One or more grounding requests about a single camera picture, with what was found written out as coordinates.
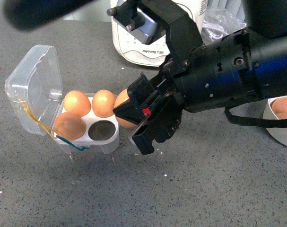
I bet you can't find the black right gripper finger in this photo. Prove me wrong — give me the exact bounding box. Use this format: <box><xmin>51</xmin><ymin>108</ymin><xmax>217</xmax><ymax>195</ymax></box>
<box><xmin>129</xmin><ymin>104</ymin><xmax>183</xmax><ymax>155</ymax></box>

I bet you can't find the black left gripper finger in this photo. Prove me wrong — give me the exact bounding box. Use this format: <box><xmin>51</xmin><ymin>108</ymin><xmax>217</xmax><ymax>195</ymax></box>
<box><xmin>113</xmin><ymin>76</ymin><xmax>182</xmax><ymax>125</ymax></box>

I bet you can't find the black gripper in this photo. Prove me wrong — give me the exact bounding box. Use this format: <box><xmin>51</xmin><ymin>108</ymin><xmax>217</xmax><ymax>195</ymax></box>
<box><xmin>149</xmin><ymin>29</ymin><xmax>264</xmax><ymax>113</ymax></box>

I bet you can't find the brown egg top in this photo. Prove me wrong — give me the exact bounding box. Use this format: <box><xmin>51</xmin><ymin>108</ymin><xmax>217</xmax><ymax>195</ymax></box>
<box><xmin>114</xmin><ymin>87</ymin><xmax>140</xmax><ymax>129</ymax></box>

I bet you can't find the brown egg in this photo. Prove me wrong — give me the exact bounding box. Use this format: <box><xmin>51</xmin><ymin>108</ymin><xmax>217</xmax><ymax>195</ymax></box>
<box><xmin>92</xmin><ymin>89</ymin><xmax>116</xmax><ymax>118</ymax></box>
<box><xmin>276</xmin><ymin>113</ymin><xmax>287</xmax><ymax>120</ymax></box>
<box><xmin>54</xmin><ymin>112</ymin><xmax>87</xmax><ymax>140</ymax></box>
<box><xmin>63</xmin><ymin>90</ymin><xmax>91</xmax><ymax>117</ymax></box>
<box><xmin>114</xmin><ymin>87</ymin><xmax>140</xmax><ymax>129</ymax></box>
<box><xmin>271</xmin><ymin>96</ymin><xmax>287</xmax><ymax>114</ymax></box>

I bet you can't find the clear plastic egg box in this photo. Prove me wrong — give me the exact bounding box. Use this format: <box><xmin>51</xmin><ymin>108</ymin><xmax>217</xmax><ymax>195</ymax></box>
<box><xmin>5</xmin><ymin>44</ymin><xmax>119</xmax><ymax>154</ymax></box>

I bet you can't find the brown egg in box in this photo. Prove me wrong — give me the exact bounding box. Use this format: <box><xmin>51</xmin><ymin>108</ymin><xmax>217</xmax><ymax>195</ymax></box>
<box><xmin>63</xmin><ymin>90</ymin><xmax>91</xmax><ymax>117</ymax></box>
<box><xmin>92</xmin><ymin>89</ymin><xmax>116</xmax><ymax>118</ymax></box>
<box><xmin>54</xmin><ymin>112</ymin><xmax>87</xmax><ymax>140</ymax></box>

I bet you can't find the brown egg front right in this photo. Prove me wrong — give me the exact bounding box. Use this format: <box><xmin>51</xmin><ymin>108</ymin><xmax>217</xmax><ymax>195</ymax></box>
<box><xmin>271</xmin><ymin>96</ymin><xmax>287</xmax><ymax>114</ymax></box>

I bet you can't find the brown egg front left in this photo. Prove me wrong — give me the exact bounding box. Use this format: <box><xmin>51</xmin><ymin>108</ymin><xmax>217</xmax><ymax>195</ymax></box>
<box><xmin>276</xmin><ymin>113</ymin><xmax>287</xmax><ymax>120</ymax></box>

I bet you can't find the clear plastic bag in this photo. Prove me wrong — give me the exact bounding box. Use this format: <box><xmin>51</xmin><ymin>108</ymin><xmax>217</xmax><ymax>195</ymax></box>
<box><xmin>201</xmin><ymin>7</ymin><xmax>247</xmax><ymax>44</ymax></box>

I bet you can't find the white Joyoung blender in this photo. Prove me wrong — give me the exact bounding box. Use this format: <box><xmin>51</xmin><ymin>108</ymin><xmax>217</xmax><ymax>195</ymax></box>
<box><xmin>112</xmin><ymin>0</ymin><xmax>208</xmax><ymax>67</ymax></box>

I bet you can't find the blue rubber band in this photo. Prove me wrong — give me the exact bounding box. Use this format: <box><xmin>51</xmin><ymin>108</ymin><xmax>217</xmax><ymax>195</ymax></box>
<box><xmin>55</xmin><ymin>135</ymin><xmax>89</xmax><ymax>151</ymax></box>

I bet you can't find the yellow rubber band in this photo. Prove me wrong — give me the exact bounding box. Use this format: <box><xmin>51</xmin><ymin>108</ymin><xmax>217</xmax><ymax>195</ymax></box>
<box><xmin>18</xmin><ymin>99</ymin><xmax>56</xmax><ymax>139</ymax></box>

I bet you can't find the black cable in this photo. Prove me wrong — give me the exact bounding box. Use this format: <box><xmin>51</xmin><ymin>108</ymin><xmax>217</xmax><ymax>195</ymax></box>
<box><xmin>224</xmin><ymin>96</ymin><xmax>287</xmax><ymax>129</ymax></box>

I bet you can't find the white power cable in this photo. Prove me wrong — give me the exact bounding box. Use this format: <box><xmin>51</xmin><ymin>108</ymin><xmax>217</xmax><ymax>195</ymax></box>
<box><xmin>203</xmin><ymin>20</ymin><xmax>226</xmax><ymax>41</ymax></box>

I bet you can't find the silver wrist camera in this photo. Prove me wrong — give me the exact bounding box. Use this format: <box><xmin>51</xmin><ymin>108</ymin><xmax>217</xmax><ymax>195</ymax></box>
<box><xmin>106</xmin><ymin>4</ymin><xmax>165</xmax><ymax>45</ymax></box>

